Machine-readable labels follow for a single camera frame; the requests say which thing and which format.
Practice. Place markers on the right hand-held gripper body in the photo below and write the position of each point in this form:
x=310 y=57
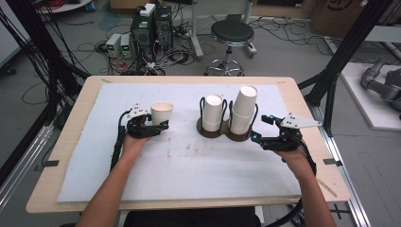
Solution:
x=288 y=140

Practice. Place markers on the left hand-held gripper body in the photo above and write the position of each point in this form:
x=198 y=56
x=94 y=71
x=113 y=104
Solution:
x=138 y=127

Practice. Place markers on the single white paper cup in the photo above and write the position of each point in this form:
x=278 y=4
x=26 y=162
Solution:
x=161 y=112

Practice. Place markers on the tall stack of paper cups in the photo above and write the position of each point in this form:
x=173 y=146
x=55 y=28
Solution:
x=243 y=110

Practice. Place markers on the short stack of paper cups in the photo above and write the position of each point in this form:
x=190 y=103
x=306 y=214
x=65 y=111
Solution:
x=212 y=113

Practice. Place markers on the person's left hand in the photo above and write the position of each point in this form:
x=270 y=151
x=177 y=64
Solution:
x=134 y=146

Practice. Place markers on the person's right hand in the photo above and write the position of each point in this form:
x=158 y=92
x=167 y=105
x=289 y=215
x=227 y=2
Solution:
x=296 y=162

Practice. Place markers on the white foam mat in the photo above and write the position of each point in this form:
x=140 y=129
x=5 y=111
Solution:
x=189 y=167

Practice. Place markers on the black tape strip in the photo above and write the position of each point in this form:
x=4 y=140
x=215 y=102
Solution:
x=50 y=163
x=332 y=162

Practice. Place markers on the white bench power supply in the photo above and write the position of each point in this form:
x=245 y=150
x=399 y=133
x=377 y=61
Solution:
x=113 y=44
x=126 y=44

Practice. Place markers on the white platform board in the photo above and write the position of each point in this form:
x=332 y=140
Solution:
x=362 y=104

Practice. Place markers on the black computer tower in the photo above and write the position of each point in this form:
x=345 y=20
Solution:
x=164 y=25
x=142 y=34

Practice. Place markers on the black round stool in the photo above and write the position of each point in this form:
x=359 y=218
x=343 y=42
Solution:
x=232 y=31

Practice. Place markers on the person's dark clothing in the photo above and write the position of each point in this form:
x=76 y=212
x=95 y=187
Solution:
x=189 y=219

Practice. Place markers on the white box on tower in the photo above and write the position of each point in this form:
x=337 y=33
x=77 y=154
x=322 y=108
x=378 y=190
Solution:
x=148 y=9

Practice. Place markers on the brown cardboard box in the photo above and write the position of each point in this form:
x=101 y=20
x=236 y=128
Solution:
x=334 y=15

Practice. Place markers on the black metal frame post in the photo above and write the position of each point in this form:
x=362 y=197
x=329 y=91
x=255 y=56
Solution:
x=41 y=41
x=350 y=47

